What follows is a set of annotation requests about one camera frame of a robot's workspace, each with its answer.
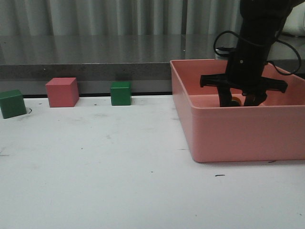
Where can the grey curtain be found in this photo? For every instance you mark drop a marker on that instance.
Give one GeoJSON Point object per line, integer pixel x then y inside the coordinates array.
{"type": "Point", "coordinates": [117, 17]}

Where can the pink cube block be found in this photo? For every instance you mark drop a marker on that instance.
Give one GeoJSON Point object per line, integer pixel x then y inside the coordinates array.
{"type": "Point", "coordinates": [62, 92]}

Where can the green cube block left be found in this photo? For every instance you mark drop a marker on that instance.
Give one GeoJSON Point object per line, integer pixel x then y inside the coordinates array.
{"type": "Point", "coordinates": [12, 104]}

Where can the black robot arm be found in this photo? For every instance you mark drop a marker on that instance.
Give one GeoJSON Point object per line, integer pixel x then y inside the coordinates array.
{"type": "Point", "coordinates": [263, 22]}

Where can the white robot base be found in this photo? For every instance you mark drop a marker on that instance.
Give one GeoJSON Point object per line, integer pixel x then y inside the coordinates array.
{"type": "Point", "coordinates": [295, 23]}

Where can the green cube block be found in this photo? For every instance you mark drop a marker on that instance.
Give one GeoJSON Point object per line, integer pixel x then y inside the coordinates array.
{"type": "Point", "coordinates": [121, 93]}
{"type": "Point", "coordinates": [12, 104]}

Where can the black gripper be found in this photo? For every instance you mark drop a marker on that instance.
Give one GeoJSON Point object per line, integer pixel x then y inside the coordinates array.
{"type": "Point", "coordinates": [244, 71]}

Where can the pink plastic bin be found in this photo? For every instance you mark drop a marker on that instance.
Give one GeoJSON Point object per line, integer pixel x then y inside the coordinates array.
{"type": "Point", "coordinates": [274, 130]}

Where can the green cube block middle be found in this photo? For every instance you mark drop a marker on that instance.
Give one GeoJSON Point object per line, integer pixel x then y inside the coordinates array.
{"type": "Point", "coordinates": [121, 93]}

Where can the yellow push button switch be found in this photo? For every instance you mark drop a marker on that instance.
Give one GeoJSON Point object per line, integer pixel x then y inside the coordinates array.
{"type": "Point", "coordinates": [236, 102]}

